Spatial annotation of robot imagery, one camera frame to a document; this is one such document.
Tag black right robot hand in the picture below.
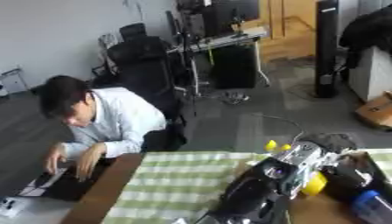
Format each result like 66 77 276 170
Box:
303 132 361 155

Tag cardboard box with black inside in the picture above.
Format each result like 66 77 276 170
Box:
319 150 392 224

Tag brown cardboard box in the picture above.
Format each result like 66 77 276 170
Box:
353 90 392 130

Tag yellow round toy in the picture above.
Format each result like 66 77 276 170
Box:
300 171 330 197

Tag blue and white object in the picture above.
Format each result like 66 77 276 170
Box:
350 189 392 224

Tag white cabinet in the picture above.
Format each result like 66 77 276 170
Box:
347 45 392 103

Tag tall black tower fan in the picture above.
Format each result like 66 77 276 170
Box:
312 0 342 99

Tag silver chair base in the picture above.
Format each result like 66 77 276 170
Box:
217 91 253 106

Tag black bag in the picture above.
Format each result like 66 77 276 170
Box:
338 5 392 70

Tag wooden cabinet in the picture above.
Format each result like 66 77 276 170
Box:
255 0 319 63

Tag black computer tower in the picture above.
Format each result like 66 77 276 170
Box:
209 45 259 90

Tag white desk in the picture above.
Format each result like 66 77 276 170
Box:
166 26 273 88

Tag black monitor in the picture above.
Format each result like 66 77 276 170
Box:
176 0 263 39

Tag black office chair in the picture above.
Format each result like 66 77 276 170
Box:
90 23 189 148

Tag person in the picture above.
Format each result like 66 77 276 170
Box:
37 74 189 183

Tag black laptop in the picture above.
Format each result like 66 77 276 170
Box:
17 158 116 203

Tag white metal rack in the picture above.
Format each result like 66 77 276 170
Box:
0 66 31 95

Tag small white device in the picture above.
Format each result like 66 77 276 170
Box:
0 196 28 219

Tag grey floor cable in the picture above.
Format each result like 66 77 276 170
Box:
252 113 306 142

